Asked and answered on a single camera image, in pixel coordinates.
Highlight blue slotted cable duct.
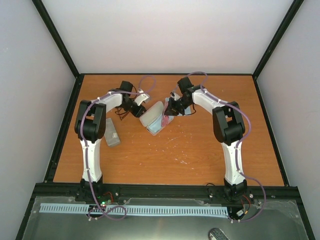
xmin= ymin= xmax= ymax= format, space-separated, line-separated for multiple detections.
xmin=38 ymin=203 xmax=228 ymax=218

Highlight grey glasses case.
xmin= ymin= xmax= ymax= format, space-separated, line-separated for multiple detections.
xmin=104 ymin=118 xmax=121 ymax=147

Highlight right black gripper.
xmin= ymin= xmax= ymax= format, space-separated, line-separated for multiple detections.
xmin=163 ymin=97 xmax=191 ymax=116

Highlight left black frame post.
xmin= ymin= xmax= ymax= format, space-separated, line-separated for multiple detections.
xmin=32 ymin=0 xmax=80 ymax=78

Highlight brown sunglasses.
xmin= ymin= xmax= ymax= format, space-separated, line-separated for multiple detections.
xmin=115 ymin=106 xmax=130 ymax=121

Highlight black frame post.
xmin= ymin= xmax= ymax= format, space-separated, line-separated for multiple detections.
xmin=252 ymin=0 xmax=304 ymax=81
xmin=32 ymin=0 xmax=80 ymax=78

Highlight right black frame post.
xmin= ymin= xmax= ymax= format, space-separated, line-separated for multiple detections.
xmin=252 ymin=0 xmax=304 ymax=81

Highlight blue cleaning cloth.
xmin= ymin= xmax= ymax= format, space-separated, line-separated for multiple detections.
xmin=146 ymin=116 xmax=164 ymax=136
xmin=184 ymin=106 xmax=192 ymax=116

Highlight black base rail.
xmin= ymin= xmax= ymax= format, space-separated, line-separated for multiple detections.
xmin=32 ymin=182 xmax=301 ymax=203

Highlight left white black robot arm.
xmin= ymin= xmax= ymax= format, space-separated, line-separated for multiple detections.
xmin=74 ymin=81 xmax=150 ymax=202

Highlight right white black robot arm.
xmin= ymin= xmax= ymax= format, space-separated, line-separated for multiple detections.
xmin=163 ymin=76 xmax=247 ymax=202

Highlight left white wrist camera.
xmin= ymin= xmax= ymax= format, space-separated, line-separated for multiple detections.
xmin=134 ymin=89 xmax=150 ymax=106

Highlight black oval remote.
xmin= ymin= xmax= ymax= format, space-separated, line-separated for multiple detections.
xmin=208 ymin=228 xmax=229 ymax=240

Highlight pink glasses case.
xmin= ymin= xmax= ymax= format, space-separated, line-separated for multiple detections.
xmin=139 ymin=101 xmax=174 ymax=130

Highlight red sunglasses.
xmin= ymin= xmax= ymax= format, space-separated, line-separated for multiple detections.
xmin=161 ymin=101 xmax=171 ymax=128

